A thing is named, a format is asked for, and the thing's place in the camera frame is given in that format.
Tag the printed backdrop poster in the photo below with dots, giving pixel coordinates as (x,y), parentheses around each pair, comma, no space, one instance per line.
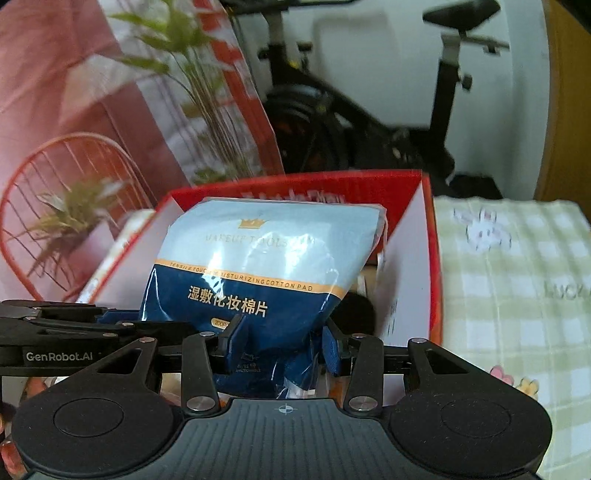
(83,92)

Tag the red strawberry cardboard box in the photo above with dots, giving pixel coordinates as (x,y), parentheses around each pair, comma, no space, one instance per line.
(411,267)

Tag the wooden door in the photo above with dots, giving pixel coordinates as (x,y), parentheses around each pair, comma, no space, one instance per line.
(568,92)

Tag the person's left hand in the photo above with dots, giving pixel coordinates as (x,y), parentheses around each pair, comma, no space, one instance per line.
(10,454)

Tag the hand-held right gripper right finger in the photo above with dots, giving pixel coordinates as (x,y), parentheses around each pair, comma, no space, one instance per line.
(331,353)

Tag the blue cotton pad packet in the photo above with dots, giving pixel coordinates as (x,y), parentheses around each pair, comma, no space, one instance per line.
(258,258)

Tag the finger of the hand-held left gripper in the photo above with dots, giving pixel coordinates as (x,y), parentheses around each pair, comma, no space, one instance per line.
(115,331)
(117,318)

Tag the black exercise bike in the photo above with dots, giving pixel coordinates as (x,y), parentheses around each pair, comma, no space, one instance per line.
(341,124)

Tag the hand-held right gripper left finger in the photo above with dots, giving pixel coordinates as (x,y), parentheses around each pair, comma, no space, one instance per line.
(234,342)

